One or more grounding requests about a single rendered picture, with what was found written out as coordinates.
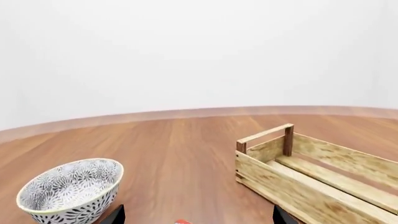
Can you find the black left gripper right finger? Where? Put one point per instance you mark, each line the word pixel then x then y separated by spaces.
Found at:
pixel 281 217

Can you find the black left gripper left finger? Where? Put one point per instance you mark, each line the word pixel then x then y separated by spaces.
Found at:
pixel 115 216

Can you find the red chocolate pudding box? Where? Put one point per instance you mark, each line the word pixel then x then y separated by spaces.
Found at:
pixel 182 221

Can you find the black and white patterned bowl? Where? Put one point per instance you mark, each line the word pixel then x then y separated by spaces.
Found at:
pixel 72 188

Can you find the light wooden crate tray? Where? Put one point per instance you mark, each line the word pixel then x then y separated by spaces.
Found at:
pixel 314 186

